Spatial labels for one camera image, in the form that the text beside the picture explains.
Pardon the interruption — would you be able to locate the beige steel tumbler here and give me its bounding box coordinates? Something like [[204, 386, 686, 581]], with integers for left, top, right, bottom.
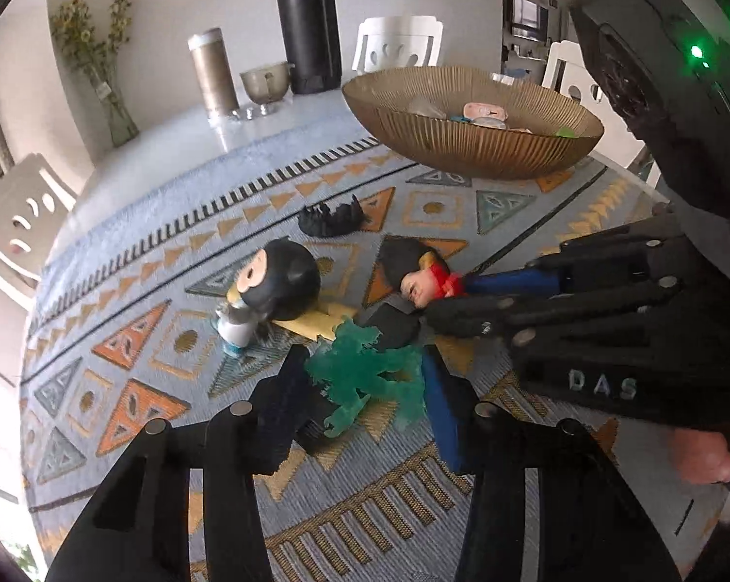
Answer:
[[187, 28, 240, 124]]

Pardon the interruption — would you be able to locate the green glass flower vase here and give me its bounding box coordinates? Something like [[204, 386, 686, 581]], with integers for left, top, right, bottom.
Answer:
[[49, 0, 140, 147]]

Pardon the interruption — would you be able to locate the person's right hand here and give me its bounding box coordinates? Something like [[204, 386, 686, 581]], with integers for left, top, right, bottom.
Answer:
[[671, 428, 730, 485]]

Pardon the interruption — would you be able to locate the yellow rectangular block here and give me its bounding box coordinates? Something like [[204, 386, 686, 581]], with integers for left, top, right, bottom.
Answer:
[[271, 301, 357, 341]]

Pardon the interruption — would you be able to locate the small grey glass bowl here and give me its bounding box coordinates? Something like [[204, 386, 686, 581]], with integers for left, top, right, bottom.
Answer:
[[240, 62, 291, 113]]

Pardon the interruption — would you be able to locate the black head cartoon figurine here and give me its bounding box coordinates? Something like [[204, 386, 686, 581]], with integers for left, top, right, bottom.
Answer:
[[213, 238, 322, 359]]

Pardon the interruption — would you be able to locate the black animal figurine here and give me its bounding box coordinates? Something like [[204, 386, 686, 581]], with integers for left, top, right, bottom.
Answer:
[[298, 196, 369, 238]]

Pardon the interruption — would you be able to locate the patterned blue table mat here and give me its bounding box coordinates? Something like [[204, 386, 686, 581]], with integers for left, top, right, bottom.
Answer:
[[18, 132, 730, 582]]

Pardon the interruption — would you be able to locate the translucent blue plastic piece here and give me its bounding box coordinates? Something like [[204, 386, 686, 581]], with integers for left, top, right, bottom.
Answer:
[[407, 96, 446, 120]]

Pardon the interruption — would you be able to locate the black rectangular box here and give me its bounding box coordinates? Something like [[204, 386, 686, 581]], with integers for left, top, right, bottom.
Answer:
[[295, 304, 420, 453]]

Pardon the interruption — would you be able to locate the pink eraser block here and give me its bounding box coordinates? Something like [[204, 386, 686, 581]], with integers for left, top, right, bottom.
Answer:
[[462, 101, 508, 122]]

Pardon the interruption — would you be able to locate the brown ribbed bowl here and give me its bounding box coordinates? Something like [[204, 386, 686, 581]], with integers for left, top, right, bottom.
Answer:
[[342, 66, 604, 180]]

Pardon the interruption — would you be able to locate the red dress doll figurine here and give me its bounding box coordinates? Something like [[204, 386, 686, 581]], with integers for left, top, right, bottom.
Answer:
[[378, 237, 465, 309]]

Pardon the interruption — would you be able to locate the white chair far middle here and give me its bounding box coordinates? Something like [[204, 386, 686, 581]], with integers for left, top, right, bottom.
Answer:
[[352, 16, 444, 75]]

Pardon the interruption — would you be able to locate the black thermos bottle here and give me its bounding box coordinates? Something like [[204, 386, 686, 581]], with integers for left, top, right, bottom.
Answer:
[[276, 0, 342, 95]]

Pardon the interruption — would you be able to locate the white chair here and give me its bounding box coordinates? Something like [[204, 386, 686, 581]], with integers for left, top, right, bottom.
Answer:
[[0, 154, 77, 311], [542, 41, 645, 168], [352, 16, 444, 75]]

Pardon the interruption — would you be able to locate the white chair right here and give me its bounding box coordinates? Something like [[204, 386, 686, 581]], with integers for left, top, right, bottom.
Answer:
[[542, 41, 645, 168]]

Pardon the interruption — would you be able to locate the white chair far left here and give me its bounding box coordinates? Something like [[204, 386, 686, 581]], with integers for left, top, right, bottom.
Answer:
[[0, 154, 77, 311]]

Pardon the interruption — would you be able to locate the green translucent plastic toy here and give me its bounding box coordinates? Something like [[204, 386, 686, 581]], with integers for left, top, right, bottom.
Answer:
[[304, 319, 425, 439]]

